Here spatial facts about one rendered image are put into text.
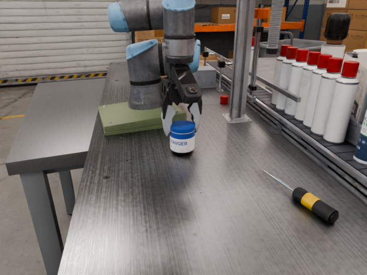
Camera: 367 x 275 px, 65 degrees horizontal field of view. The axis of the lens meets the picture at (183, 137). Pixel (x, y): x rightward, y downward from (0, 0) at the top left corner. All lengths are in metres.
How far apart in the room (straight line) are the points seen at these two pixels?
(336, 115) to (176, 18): 0.46
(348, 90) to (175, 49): 0.42
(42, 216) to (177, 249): 0.57
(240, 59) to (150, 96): 0.33
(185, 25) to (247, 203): 0.42
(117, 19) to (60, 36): 4.43
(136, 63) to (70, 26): 4.21
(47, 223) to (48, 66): 4.44
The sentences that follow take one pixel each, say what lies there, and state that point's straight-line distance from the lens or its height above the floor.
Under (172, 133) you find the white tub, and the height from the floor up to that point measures 0.89.
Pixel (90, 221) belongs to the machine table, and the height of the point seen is 0.83.
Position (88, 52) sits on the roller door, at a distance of 5.29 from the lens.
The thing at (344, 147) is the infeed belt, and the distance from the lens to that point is 0.84.
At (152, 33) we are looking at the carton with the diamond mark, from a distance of 1.53.
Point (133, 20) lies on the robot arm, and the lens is 0.82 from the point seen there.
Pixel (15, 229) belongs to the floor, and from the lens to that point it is 2.05.
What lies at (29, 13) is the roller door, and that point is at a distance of 5.25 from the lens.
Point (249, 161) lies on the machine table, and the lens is 0.79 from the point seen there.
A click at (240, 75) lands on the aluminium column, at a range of 1.01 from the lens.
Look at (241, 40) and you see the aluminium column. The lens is 0.99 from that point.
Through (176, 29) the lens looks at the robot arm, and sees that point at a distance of 0.72.
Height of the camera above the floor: 1.21
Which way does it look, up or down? 25 degrees down
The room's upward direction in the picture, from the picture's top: straight up
